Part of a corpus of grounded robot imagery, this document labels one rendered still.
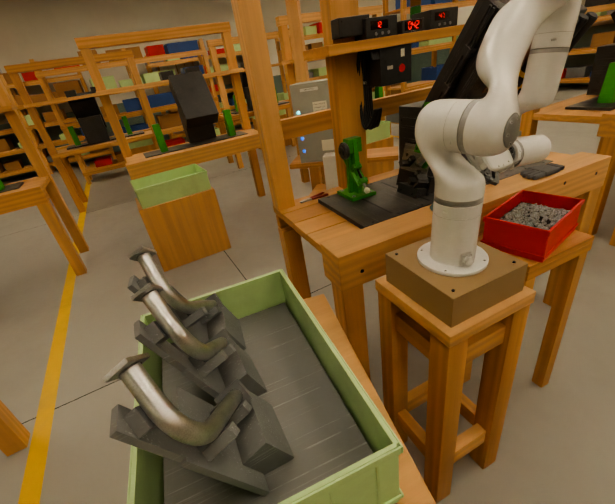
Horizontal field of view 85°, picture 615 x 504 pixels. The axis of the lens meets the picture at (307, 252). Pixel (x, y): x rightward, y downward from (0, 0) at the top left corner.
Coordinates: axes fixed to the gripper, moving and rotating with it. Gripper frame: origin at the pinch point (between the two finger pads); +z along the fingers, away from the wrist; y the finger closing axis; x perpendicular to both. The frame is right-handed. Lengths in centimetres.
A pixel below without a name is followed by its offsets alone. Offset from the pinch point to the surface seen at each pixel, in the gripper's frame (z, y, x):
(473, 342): 9, -46, -18
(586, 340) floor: -109, -79, -75
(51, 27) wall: 201, 851, -616
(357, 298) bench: 20, -21, -53
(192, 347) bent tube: 80, -24, -2
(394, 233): 2.9, -4.2, -37.7
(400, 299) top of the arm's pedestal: 21.4, -27.9, -24.0
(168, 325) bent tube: 83, -20, 0
